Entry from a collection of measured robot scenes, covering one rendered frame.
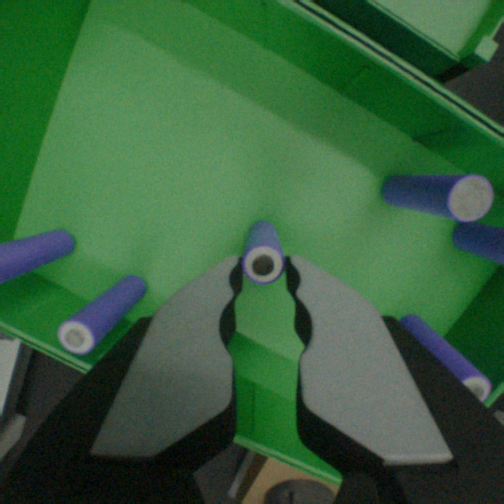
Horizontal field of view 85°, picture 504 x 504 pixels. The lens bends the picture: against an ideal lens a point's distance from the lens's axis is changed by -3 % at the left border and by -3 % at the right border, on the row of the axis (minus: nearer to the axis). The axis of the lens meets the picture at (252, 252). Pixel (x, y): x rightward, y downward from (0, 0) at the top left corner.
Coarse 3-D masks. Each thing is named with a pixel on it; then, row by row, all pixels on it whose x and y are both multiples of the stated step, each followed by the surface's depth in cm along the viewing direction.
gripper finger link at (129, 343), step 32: (128, 352) 7; (96, 384) 6; (64, 416) 6; (96, 416) 6; (32, 448) 5; (64, 448) 5; (32, 480) 5; (64, 480) 5; (96, 480) 5; (128, 480) 5; (160, 480) 6
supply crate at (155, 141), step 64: (0, 0) 11; (64, 0) 13; (128, 0) 15; (192, 0) 14; (256, 0) 11; (0, 64) 12; (64, 64) 15; (128, 64) 16; (192, 64) 16; (256, 64) 15; (320, 64) 14; (384, 64) 11; (0, 128) 14; (64, 128) 17; (128, 128) 16; (192, 128) 16; (256, 128) 16; (320, 128) 16; (384, 128) 16; (448, 128) 13; (0, 192) 16; (64, 192) 18; (128, 192) 17; (192, 192) 17; (256, 192) 17; (320, 192) 17; (128, 256) 19; (192, 256) 18; (320, 256) 18; (384, 256) 18; (448, 256) 18; (0, 320) 14; (64, 320) 17; (128, 320) 20; (256, 320) 19; (448, 320) 19; (256, 384) 21; (256, 448) 16
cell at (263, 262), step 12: (252, 228) 16; (264, 228) 15; (252, 240) 13; (264, 240) 12; (276, 240) 13; (252, 252) 12; (264, 252) 12; (276, 252) 12; (252, 264) 12; (264, 264) 12; (276, 264) 12; (252, 276) 12; (264, 276) 12; (276, 276) 12
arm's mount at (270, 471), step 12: (264, 456) 70; (252, 468) 75; (264, 468) 68; (276, 468) 68; (288, 468) 68; (252, 480) 72; (264, 480) 70; (276, 480) 70; (240, 492) 77; (252, 492) 72; (264, 492) 71; (336, 492) 70
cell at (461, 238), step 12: (456, 228) 17; (468, 228) 16; (480, 228) 16; (492, 228) 15; (456, 240) 17; (468, 240) 16; (480, 240) 15; (492, 240) 14; (480, 252) 15; (492, 252) 14
